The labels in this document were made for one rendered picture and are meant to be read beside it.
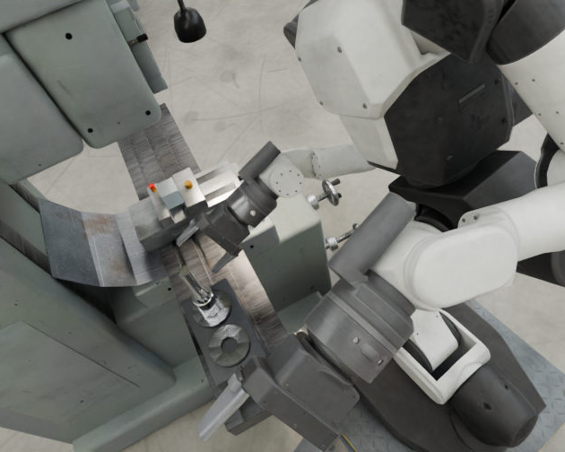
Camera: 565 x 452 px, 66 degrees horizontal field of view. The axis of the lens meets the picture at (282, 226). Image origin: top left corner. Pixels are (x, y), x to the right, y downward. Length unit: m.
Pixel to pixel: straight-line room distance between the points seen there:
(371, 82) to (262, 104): 2.58
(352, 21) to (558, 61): 0.22
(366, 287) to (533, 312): 1.88
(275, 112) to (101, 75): 2.13
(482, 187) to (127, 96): 0.74
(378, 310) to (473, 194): 0.31
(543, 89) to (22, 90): 0.85
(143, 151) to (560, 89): 1.42
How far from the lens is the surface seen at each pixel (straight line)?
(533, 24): 0.49
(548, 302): 2.31
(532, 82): 0.52
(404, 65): 0.56
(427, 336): 1.30
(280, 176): 0.86
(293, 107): 3.05
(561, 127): 0.56
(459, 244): 0.42
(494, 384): 1.31
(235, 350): 0.95
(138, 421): 2.02
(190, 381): 1.97
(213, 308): 0.97
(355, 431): 1.60
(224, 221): 0.91
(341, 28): 0.58
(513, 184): 0.70
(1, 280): 1.18
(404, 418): 1.44
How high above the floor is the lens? 1.98
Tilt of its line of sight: 55 degrees down
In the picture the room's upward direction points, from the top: 17 degrees counter-clockwise
